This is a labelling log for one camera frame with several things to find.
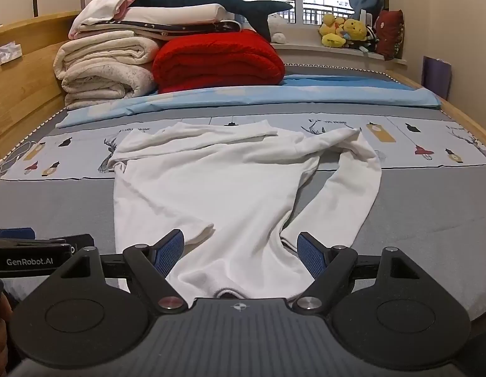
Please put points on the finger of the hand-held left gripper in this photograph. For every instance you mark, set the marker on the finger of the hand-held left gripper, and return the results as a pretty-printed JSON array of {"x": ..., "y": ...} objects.
[{"x": 15, "y": 232}]

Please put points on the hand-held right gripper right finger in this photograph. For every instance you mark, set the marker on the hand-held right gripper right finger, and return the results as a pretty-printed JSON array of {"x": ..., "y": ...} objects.
[{"x": 311, "y": 257}]

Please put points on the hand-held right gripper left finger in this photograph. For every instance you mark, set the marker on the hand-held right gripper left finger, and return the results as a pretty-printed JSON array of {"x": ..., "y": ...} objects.
[{"x": 170, "y": 253}]

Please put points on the white long-sleeved shirt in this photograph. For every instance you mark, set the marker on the white long-sleeved shirt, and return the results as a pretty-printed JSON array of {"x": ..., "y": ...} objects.
[{"x": 227, "y": 188}]

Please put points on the grey printed bed sheet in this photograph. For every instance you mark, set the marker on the grey printed bed sheet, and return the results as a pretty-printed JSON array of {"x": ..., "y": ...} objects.
[{"x": 423, "y": 224}]

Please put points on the light blue blanket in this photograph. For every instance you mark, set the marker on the light blue blanket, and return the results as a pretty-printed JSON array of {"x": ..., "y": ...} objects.
[{"x": 266, "y": 102}]

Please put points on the cream speckled folded blanket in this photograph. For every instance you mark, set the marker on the cream speckled folded blanket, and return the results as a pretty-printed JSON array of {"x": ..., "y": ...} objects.
[{"x": 105, "y": 86}]

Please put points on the tissue pack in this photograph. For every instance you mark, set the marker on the tissue pack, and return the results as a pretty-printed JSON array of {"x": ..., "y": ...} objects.
[{"x": 8, "y": 53}]

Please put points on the red folded blanket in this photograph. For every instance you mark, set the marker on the red folded blanket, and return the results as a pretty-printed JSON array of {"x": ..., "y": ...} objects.
[{"x": 215, "y": 63}]

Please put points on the white windowsill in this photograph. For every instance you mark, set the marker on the white windowsill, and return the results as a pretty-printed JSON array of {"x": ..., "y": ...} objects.
[{"x": 337, "y": 53}]

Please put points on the navy printed folded cloth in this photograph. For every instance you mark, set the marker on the navy printed folded cloth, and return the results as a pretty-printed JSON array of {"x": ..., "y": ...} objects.
[{"x": 188, "y": 28}]

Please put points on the yellow plush toy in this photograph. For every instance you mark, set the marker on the yellow plush toy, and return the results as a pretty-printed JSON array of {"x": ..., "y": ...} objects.
[
  {"x": 331, "y": 31},
  {"x": 355, "y": 31}
]

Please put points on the white plush toy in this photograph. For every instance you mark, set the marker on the white plush toy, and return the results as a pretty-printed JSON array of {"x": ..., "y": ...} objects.
[{"x": 277, "y": 27}]

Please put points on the red pillow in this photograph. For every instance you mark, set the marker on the red pillow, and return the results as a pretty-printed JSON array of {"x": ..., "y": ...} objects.
[{"x": 389, "y": 33}]

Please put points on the white and pink folded cloth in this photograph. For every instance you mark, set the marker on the white and pink folded cloth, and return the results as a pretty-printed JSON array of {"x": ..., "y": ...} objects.
[{"x": 101, "y": 8}]

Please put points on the white folded sheet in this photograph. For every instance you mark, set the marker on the white folded sheet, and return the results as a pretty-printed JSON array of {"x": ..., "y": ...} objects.
[{"x": 176, "y": 12}]

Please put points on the dark teal shark plush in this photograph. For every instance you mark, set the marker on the dark teal shark plush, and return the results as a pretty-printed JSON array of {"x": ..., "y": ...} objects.
[{"x": 227, "y": 4}]

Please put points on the wooden bed frame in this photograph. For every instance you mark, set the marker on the wooden bed frame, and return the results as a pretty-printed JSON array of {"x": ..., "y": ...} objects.
[{"x": 27, "y": 82}]

